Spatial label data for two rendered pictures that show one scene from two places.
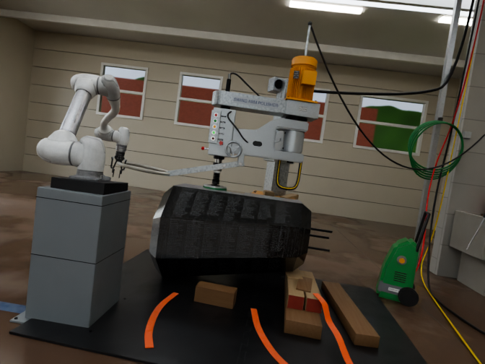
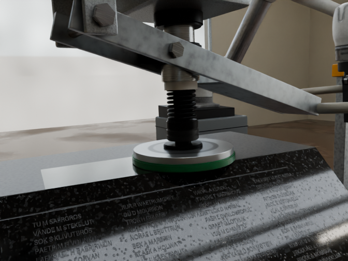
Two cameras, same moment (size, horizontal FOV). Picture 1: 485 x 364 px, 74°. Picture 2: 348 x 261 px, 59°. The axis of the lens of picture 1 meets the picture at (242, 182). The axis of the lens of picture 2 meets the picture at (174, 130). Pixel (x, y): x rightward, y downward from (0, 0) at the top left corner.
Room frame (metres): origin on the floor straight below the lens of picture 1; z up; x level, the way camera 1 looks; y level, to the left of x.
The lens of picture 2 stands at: (3.52, -0.11, 0.98)
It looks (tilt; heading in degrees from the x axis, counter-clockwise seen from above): 8 degrees down; 149
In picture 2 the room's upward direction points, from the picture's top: 2 degrees counter-clockwise
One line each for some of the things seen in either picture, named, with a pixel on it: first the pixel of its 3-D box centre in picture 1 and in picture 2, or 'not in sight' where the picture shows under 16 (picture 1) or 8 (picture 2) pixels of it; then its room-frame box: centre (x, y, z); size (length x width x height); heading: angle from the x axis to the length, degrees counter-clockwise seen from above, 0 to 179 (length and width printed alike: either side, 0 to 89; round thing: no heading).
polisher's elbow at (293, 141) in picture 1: (292, 141); not in sight; (3.01, -0.41, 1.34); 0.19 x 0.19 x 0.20
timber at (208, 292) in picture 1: (216, 294); not in sight; (2.40, 0.09, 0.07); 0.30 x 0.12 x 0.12; 81
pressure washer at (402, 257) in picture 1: (402, 253); not in sight; (3.07, -1.61, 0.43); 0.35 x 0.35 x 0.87; 68
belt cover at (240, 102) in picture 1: (263, 107); not in sight; (2.99, -0.10, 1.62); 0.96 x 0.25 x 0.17; 94
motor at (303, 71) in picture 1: (302, 81); not in sight; (3.00, -0.41, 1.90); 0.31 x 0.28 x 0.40; 4
